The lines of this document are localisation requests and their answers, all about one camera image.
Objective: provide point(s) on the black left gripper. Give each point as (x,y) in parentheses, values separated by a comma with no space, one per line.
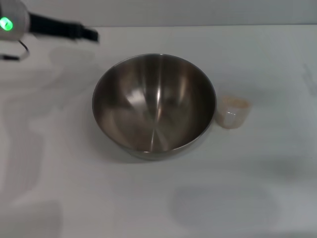
(54,27)

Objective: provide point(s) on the stainless steel mixing bowl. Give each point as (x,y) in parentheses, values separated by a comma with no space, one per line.
(148,111)

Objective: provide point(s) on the white uncooked rice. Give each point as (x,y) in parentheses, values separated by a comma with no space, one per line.
(235,101)

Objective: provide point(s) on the clear plastic measuring cup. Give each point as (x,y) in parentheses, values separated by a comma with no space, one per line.
(232,120)

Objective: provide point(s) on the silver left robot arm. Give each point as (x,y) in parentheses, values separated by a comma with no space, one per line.
(15,15)

